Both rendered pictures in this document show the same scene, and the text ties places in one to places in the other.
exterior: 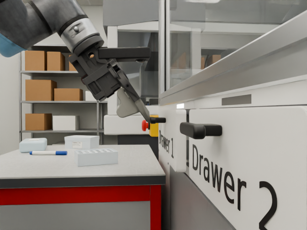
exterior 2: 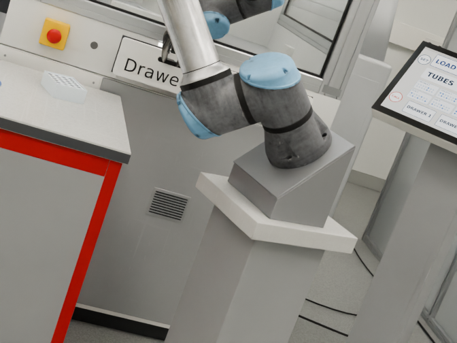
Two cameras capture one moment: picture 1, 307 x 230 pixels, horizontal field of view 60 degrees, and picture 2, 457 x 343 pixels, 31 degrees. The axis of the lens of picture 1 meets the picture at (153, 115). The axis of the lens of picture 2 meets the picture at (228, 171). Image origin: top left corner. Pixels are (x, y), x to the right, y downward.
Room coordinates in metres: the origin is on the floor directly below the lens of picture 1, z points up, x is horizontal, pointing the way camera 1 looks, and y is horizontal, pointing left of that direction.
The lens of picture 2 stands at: (0.75, 2.37, 1.25)
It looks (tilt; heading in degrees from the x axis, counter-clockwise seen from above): 14 degrees down; 260
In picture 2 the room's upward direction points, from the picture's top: 20 degrees clockwise
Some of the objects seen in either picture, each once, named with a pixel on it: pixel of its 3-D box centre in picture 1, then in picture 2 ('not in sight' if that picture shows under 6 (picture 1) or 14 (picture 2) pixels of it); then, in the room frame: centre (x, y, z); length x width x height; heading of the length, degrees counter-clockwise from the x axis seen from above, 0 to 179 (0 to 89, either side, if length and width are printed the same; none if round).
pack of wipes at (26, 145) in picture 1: (34, 144); not in sight; (1.13, 0.51, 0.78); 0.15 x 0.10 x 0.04; 19
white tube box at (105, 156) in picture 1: (95, 156); (63, 87); (0.85, 0.19, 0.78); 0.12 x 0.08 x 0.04; 113
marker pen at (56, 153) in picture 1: (48, 153); not in sight; (1.00, 0.39, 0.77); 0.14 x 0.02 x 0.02; 90
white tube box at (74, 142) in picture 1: (82, 142); not in sight; (1.20, 0.32, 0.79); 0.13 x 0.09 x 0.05; 75
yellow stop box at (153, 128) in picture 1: (155, 125); (54, 34); (0.93, -0.01, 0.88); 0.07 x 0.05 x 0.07; 5
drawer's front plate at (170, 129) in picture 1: (169, 134); (165, 70); (0.60, -0.04, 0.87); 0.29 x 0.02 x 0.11; 5
